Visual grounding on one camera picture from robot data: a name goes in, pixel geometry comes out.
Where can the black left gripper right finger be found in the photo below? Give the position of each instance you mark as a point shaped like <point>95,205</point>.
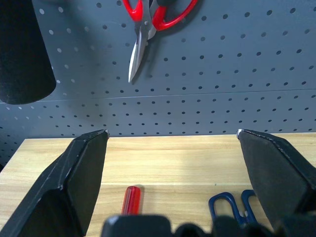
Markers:
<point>276,172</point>

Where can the grey pegboard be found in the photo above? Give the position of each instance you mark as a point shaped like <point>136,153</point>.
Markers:
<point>222,74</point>

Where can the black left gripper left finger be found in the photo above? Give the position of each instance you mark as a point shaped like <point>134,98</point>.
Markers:
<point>61,187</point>

